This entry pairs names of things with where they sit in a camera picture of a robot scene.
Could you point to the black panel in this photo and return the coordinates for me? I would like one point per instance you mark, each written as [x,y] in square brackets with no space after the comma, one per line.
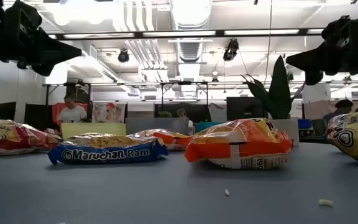
[37,116]

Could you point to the yellow red ramen pack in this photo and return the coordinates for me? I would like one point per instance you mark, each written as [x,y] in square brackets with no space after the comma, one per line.
[353,137]

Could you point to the white plant pot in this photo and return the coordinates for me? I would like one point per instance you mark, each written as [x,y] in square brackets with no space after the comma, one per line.
[287,130]

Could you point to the teal plastic bin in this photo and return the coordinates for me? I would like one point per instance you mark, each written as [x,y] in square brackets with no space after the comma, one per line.
[207,127]

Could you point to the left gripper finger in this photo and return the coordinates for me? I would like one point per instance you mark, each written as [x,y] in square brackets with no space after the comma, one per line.
[54,51]
[67,59]

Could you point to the green snake plant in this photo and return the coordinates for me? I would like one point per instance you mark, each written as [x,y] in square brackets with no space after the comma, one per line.
[278,93]

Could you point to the small green bush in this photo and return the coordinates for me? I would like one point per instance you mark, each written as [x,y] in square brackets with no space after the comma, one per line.
[165,114]

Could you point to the black ceiling spotlight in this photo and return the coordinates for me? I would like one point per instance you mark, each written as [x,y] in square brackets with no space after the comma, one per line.
[22,64]
[123,57]

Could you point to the colourful poster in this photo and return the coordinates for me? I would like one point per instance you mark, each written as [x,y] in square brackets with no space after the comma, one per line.
[109,112]

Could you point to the wide black screen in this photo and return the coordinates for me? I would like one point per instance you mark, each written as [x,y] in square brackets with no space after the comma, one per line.
[197,112]

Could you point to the yellow plastic bin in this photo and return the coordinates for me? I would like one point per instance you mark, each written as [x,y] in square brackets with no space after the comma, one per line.
[92,129]

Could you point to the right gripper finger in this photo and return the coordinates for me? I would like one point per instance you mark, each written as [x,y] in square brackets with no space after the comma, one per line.
[315,57]
[319,71]

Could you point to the beige cloth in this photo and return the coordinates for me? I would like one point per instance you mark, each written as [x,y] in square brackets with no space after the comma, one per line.
[317,109]

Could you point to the small white crumb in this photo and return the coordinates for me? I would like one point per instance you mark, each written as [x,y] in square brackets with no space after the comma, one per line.
[227,192]

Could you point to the blue box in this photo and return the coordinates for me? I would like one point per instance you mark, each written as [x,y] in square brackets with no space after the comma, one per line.
[304,124]

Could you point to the black overhead camera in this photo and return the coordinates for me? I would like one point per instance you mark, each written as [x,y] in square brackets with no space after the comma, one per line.
[231,49]

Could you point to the blue ramen pack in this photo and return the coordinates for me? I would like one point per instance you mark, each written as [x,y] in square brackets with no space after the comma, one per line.
[104,154]

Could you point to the orange ramen pack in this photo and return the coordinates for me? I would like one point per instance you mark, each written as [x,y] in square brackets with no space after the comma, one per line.
[169,140]
[244,146]

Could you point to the black monitor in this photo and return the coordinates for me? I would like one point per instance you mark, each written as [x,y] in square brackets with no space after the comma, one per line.
[6,111]
[244,109]

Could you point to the grey translucent bin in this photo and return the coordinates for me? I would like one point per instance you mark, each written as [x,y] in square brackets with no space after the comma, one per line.
[154,124]

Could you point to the long pale crumb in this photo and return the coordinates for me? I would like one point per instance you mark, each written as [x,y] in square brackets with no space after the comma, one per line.
[325,203]

